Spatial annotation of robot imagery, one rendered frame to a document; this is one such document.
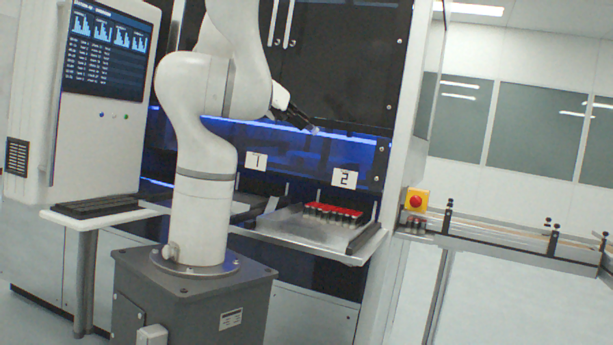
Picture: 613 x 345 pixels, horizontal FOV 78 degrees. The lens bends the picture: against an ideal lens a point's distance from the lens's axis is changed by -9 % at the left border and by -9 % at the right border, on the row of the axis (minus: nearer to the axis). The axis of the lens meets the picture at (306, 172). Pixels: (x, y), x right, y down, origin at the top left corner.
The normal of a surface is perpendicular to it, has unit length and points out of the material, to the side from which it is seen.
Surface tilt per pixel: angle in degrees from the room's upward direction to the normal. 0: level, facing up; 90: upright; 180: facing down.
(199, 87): 102
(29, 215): 90
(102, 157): 90
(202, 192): 90
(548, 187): 90
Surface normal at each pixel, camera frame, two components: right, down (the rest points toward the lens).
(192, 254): 0.08, 0.12
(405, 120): -0.34, 0.04
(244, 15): 0.64, 0.44
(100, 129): 0.93, 0.18
